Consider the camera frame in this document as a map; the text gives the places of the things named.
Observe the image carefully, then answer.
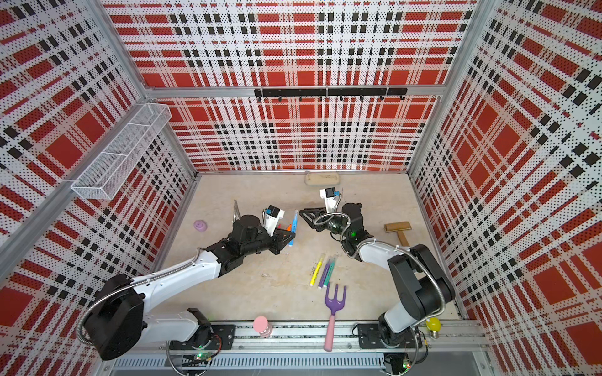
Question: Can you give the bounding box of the purple garden fork pink handle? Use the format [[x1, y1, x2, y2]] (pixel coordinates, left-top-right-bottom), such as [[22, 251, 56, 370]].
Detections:
[[324, 284, 347, 352]]

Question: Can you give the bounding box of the black hook rail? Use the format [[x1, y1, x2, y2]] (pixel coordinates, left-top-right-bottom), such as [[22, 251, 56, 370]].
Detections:
[[254, 87, 408, 100]]

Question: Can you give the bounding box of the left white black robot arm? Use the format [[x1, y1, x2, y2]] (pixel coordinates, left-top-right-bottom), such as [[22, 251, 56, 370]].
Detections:
[[76, 205, 296, 360]]

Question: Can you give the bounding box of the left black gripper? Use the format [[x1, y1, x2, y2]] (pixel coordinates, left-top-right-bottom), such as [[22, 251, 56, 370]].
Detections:
[[241, 226, 296, 256]]

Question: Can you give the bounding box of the yellow marker pen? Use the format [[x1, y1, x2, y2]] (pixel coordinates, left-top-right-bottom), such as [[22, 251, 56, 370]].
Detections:
[[310, 254, 325, 286]]

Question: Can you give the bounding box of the purple smiley toy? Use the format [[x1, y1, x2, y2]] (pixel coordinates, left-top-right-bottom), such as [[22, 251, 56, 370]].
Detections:
[[193, 219, 208, 233]]

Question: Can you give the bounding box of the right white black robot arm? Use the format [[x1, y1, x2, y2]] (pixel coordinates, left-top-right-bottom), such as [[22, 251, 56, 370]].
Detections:
[[299, 203, 456, 347]]

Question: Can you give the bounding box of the white wire mesh shelf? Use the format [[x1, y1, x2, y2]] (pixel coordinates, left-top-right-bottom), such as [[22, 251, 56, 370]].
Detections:
[[71, 103, 172, 200]]

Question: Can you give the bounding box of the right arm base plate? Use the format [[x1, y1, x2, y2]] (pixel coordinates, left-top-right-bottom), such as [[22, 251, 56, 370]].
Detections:
[[353, 323, 416, 349]]

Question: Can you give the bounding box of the pink cylindrical cup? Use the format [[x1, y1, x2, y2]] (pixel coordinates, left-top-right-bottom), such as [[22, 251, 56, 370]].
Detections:
[[253, 316, 273, 338]]

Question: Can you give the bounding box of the blue marker pen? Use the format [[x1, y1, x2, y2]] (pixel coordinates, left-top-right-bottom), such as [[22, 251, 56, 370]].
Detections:
[[288, 210, 299, 247]]

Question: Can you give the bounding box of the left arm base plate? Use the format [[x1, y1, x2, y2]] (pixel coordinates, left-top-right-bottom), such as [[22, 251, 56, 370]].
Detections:
[[169, 324, 236, 351]]

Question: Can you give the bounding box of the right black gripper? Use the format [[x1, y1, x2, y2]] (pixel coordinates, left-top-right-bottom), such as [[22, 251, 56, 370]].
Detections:
[[298, 208, 349, 240]]

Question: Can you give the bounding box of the yellow light bulb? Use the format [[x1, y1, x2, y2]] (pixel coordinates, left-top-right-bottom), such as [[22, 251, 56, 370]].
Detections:
[[425, 317, 442, 339]]

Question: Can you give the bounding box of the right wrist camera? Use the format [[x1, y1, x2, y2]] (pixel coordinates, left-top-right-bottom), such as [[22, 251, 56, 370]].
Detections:
[[320, 187, 342, 213]]

